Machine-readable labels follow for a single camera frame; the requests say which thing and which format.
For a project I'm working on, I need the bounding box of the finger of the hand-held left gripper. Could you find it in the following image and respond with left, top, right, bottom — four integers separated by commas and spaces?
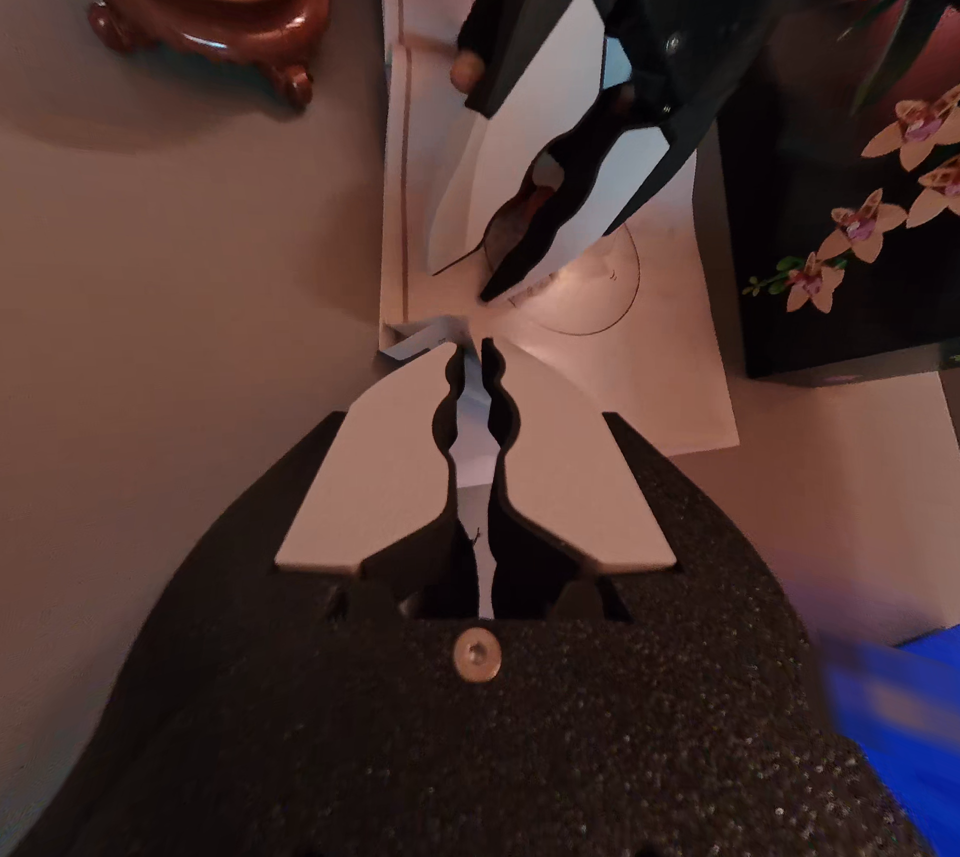
478, 84, 674, 305
426, 0, 610, 277

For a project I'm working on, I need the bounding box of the white instruction booklet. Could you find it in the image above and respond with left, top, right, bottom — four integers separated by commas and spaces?
371, 0, 742, 457

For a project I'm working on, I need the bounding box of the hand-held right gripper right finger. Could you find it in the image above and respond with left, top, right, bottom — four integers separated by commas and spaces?
480, 338, 680, 620

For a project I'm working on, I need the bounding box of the grey desk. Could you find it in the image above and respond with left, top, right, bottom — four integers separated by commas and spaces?
0, 0, 960, 857

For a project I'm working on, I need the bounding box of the black orchid set box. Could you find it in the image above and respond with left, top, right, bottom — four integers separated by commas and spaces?
693, 0, 960, 380

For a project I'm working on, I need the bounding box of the blue plastic bin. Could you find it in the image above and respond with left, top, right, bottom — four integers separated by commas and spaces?
817, 620, 960, 857

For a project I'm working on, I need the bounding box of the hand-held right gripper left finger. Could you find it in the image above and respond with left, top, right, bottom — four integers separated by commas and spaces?
274, 341, 481, 617

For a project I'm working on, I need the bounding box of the person's left hand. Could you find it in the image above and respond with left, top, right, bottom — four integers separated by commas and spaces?
450, 49, 487, 95

